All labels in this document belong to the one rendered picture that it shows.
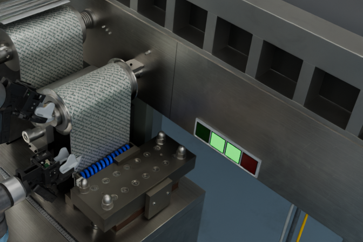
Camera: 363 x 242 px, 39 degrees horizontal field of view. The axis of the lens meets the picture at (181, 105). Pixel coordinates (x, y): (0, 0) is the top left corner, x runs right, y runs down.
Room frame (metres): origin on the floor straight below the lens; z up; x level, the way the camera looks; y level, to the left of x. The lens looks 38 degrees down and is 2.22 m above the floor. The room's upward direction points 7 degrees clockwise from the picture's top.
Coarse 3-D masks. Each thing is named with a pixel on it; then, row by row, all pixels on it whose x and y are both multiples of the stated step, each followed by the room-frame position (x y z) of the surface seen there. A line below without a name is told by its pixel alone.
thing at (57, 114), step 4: (44, 104) 1.13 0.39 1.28; (56, 108) 1.12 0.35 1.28; (52, 112) 1.11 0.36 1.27; (56, 112) 1.11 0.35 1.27; (56, 116) 1.10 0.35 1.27; (60, 116) 1.11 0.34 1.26; (52, 120) 1.11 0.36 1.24; (56, 120) 1.10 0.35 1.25; (60, 120) 1.10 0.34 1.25; (52, 124) 1.11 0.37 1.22; (56, 124) 1.10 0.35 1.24
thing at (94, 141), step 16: (112, 112) 1.22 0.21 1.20; (128, 112) 1.27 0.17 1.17; (96, 128) 1.17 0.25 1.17; (112, 128) 1.22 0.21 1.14; (128, 128) 1.28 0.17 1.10; (80, 144) 1.13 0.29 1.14; (96, 144) 1.17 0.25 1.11; (112, 144) 1.22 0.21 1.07; (128, 144) 1.28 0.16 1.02; (80, 160) 1.12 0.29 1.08; (96, 160) 1.17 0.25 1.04
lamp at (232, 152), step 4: (228, 144) 1.13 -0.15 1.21; (228, 148) 1.13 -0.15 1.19; (232, 148) 1.12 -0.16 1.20; (236, 148) 1.12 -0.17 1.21; (228, 152) 1.13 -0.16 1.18; (232, 152) 1.12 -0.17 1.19; (236, 152) 1.11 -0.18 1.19; (228, 156) 1.13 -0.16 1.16; (232, 156) 1.12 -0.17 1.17; (236, 156) 1.11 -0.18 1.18; (236, 160) 1.11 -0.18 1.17
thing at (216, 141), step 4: (212, 132) 1.17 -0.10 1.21; (212, 136) 1.17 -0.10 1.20; (216, 136) 1.16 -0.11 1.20; (212, 140) 1.17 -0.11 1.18; (216, 140) 1.16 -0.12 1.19; (220, 140) 1.15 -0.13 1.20; (224, 140) 1.14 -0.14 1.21; (212, 144) 1.17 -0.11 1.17; (216, 144) 1.16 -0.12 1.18; (220, 144) 1.15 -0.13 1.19; (216, 148) 1.16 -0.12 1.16; (220, 148) 1.15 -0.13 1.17
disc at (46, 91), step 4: (44, 92) 1.16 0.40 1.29; (48, 92) 1.15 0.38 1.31; (52, 92) 1.14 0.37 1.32; (56, 96) 1.13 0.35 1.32; (60, 100) 1.12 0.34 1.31; (64, 104) 1.11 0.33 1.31; (64, 108) 1.10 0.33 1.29; (68, 112) 1.10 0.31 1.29; (68, 116) 1.10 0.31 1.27; (68, 120) 1.10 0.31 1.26; (68, 124) 1.10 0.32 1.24; (68, 128) 1.10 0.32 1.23; (60, 132) 1.12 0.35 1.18; (64, 132) 1.11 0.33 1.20; (68, 132) 1.10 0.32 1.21
